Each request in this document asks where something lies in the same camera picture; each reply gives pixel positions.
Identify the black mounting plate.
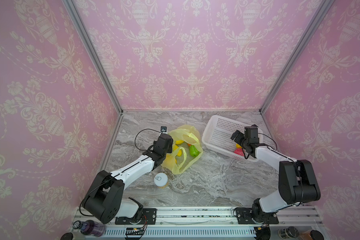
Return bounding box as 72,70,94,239
233,207,280,225
115,208,157,225

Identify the purple drink bottle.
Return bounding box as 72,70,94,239
72,220,106,237

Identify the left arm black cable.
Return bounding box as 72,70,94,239
78,128,163,217

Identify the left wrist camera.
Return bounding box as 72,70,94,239
160,126,168,134

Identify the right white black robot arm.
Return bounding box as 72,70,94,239
231,125,321,224

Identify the red lychee fruit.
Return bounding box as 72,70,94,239
234,148,245,157

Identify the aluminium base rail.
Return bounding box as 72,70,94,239
73,205,325,239

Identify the yellow-green plastic bag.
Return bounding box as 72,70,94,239
162,125,204,175

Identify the white plastic basket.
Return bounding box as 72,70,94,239
202,115,259,163

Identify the black round object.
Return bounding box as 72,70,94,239
309,230,325,240
60,233,74,240

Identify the green fruit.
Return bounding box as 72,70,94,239
189,145,200,158

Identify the small circuit board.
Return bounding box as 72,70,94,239
125,227,147,238

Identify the black round object left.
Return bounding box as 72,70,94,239
60,233,74,240

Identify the metal can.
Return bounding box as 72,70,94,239
278,226,300,240

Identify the orange fruit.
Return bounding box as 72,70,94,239
173,140,185,157

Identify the black round object right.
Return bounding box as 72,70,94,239
309,230,325,240

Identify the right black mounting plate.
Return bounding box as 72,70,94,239
233,207,280,225

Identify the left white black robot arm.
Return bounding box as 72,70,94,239
79,133,174,224

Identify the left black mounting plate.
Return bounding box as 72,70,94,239
115,208,157,225

